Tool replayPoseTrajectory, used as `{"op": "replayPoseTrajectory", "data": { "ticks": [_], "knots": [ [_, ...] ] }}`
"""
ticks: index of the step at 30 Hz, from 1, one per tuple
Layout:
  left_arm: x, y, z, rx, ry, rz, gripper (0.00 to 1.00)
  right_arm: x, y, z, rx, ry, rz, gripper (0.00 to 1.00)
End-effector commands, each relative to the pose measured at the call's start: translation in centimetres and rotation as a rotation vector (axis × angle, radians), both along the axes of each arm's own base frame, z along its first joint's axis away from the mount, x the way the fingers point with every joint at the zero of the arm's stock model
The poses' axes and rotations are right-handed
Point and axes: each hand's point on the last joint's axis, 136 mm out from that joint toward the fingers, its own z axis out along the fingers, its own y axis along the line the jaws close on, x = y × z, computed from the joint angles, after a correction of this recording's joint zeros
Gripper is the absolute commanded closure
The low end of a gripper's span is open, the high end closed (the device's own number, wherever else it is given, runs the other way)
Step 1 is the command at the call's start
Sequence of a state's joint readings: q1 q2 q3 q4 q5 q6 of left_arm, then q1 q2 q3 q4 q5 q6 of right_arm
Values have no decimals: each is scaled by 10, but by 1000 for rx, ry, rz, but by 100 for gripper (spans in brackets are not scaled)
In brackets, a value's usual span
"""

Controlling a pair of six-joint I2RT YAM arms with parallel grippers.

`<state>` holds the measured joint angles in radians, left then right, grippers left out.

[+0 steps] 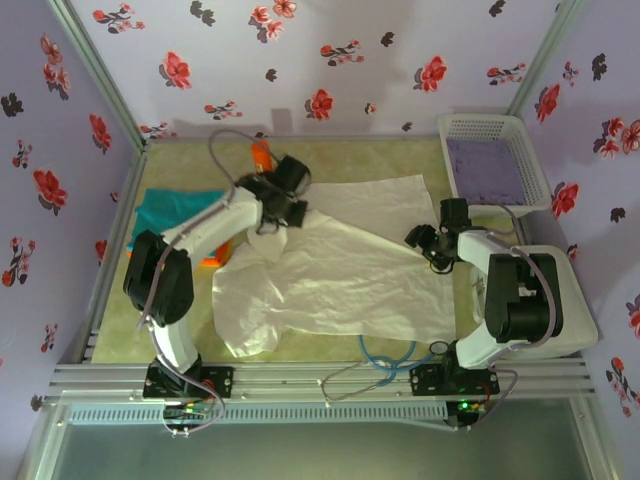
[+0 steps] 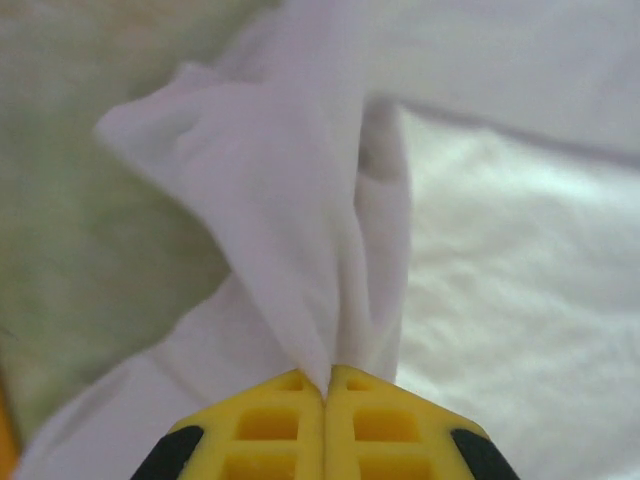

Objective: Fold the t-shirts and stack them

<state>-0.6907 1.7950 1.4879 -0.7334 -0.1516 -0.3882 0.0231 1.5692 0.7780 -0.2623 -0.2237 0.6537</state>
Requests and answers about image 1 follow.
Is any aluminium corner post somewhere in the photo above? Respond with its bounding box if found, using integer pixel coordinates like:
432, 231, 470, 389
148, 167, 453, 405
47, 0, 150, 151
507, 0, 586, 116

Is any purple t-shirt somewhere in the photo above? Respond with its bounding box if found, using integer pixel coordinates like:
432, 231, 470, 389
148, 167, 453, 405
446, 138, 527, 206

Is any orange plastic bottle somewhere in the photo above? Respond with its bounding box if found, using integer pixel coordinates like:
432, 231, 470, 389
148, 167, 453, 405
249, 141, 276, 174

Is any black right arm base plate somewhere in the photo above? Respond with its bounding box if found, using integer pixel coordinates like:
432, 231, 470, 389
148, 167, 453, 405
409, 364, 501, 399

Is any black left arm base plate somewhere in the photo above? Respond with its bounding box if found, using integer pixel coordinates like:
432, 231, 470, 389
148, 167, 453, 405
143, 366, 235, 400

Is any aluminium rail frame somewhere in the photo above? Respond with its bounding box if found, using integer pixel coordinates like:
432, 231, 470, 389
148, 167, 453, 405
44, 362, 599, 401

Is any white t-shirt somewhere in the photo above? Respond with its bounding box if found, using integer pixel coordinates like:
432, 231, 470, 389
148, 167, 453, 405
212, 173, 456, 359

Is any white perforated plastic basket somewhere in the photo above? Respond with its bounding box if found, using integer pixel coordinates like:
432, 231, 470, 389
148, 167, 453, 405
437, 113, 555, 219

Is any blue stethoscope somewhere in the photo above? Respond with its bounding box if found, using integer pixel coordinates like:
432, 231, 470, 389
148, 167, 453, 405
319, 333, 450, 406

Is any grey right arm cable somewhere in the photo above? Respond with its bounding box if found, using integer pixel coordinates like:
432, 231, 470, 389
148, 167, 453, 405
447, 202, 557, 432

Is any grey slotted cable duct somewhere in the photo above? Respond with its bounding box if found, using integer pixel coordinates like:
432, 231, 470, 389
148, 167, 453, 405
67, 402, 449, 426

